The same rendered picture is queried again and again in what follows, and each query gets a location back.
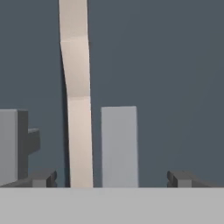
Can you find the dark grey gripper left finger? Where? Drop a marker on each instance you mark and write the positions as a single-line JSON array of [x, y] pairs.
[[43, 178]]

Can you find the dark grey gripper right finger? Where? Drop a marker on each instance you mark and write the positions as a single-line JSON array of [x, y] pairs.
[[180, 179]]

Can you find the dark grey fridge door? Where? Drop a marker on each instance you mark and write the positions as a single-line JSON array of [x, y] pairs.
[[163, 75]]

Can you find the grey block with dark side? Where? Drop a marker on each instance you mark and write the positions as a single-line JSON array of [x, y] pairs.
[[8, 145]]

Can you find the pale grey upright bar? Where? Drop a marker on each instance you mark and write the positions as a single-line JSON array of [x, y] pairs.
[[119, 145]]

